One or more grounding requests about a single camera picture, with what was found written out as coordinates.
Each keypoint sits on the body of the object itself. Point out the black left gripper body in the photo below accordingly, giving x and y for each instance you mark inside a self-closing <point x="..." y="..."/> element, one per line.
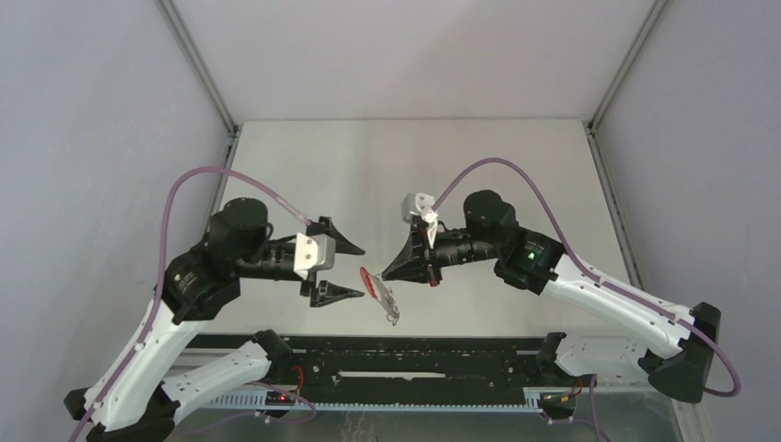
<point x="309" y="282"/>

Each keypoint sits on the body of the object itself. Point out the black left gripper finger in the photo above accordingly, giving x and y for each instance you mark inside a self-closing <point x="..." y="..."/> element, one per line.
<point x="325" y="226"/>
<point x="324" y="293"/>

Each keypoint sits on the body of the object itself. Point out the left aluminium frame post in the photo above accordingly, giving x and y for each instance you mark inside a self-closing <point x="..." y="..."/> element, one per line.
<point x="180" y="32"/>

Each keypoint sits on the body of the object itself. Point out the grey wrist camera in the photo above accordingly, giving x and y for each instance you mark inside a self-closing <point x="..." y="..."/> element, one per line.
<point x="421" y="205"/>
<point x="313" y="254"/>

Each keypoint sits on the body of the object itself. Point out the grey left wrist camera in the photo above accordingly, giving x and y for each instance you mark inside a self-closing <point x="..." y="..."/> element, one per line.
<point x="313" y="254"/>

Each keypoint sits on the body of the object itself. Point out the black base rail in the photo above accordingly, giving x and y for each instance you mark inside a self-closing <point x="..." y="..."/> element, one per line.
<point x="418" y="372"/>

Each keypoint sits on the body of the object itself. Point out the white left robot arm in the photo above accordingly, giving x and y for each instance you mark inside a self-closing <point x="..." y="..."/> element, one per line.
<point x="138" y="399"/>

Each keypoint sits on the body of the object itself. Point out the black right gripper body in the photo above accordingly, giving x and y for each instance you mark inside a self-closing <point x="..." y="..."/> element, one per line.
<point x="437" y="256"/>

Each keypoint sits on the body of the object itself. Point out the grey aluminium frame rail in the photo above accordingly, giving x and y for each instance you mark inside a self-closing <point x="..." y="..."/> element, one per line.
<point x="608" y="127"/>

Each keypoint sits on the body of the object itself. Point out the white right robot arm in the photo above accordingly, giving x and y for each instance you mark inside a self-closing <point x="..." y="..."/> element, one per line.
<point x="668" y="344"/>

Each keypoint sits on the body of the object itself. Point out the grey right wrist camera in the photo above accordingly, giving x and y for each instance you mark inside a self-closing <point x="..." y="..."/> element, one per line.
<point x="421" y="205"/>

